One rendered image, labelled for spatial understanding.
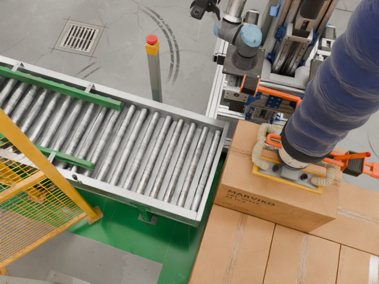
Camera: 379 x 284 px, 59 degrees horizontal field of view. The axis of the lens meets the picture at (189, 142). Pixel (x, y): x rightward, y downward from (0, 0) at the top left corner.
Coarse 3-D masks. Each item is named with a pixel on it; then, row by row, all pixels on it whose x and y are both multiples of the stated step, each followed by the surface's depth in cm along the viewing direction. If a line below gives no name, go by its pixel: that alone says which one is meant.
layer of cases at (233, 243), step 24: (360, 192) 216; (216, 216) 207; (240, 216) 207; (360, 216) 210; (216, 240) 201; (240, 240) 201; (264, 240) 202; (288, 240) 202; (312, 240) 202; (336, 240) 203; (360, 240) 203; (216, 264) 195; (240, 264) 195; (264, 264) 196; (288, 264) 196; (312, 264) 197; (336, 264) 197; (360, 264) 198
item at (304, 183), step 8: (272, 160) 166; (256, 168) 164; (272, 168) 162; (280, 168) 164; (264, 176) 163; (272, 176) 162; (280, 176) 162; (304, 176) 160; (320, 176) 163; (288, 184) 162; (296, 184) 161; (304, 184) 161; (312, 192) 161; (320, 192) 160
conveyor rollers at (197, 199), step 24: (0, 96) 236; (72, 120) 231; (96, 120) 231; (168, 120) 233; (0, 144) 222; (48, 144) 226; (72, 144) 223; (144, 144) 225; (216, 144) 227; (72, 168) 216; (120, 168) 217; (144, 168) 219; (192, 168) 219; (168, 192) 211
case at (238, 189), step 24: (240, 120) 190; (240, 144) 183; (240, 168) 178; (312, 168) 179; (336, 168) 179; (216, 192) 208; (240, 192) 177; (264, 192) 172; (288, 192) 173; (336, 192) 174; (264, 216) 202; (288, 216) 188; (312, 216) 176; (336, 216) 168
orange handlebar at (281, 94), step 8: (264, 88) 169; (280, 96) 169; (288, 96) 168; (296, 96) 168; (296, 104) 168; (272, 136) 158; (280, 136) 158; (272, 144) 157; (280, 144) 156; (336, 152) 156; (328, 160) 154; (336, 160) 155; (376, 168) 152; (376, 176) 152
